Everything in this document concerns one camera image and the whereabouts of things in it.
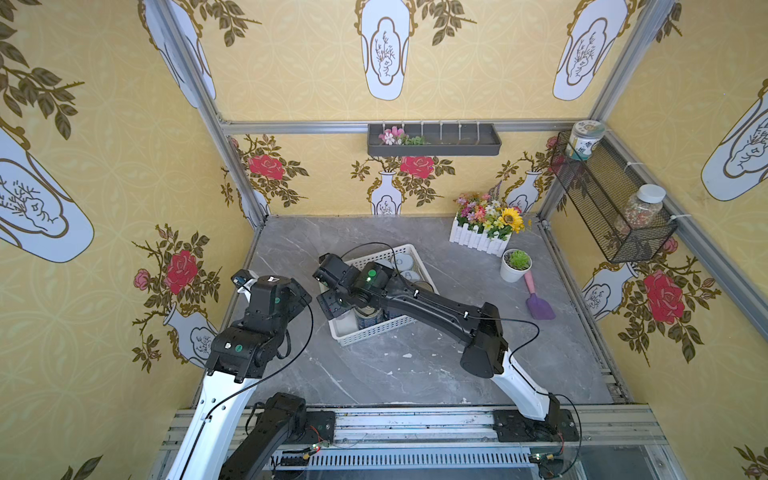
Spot dark blue silver-top can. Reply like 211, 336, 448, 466
354, 307, 386, 330

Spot green label white-top can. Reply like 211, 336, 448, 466
393, 253, 414, 272

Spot pink label white-top can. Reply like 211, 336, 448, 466
401, 270, 422, 282

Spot red black gold-top can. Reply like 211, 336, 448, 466
413, 281, 435, 293

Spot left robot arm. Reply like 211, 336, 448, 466
167, 270, 312, 479

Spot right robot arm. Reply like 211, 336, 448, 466
313, 253, 562, 437

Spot white perforated plastic basket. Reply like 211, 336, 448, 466
328, 242, 438, 346

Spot white picket flower box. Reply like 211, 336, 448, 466
449, 193, 525, 257

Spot pink artificial flowers on shelf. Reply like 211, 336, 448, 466
378, 126, 427, 146

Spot white pot green succulent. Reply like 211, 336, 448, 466
500, 249, 532, 283

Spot purple silicone spatula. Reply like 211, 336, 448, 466
524, 271, 556, 321

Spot patterned lidded jar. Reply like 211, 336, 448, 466
565, 120, 606, 161

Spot white-lid glass jar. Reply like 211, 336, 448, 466
616, 184, 666, 234

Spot aluminium corner frame post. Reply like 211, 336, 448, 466
138, 1, 266, 233

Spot grey wall shelf tray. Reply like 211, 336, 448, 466
367, 120, 502, 157

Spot black wire wall basket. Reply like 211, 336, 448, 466
551, 132, 677, 263

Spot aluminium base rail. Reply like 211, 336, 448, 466
150, 395, 683, 479

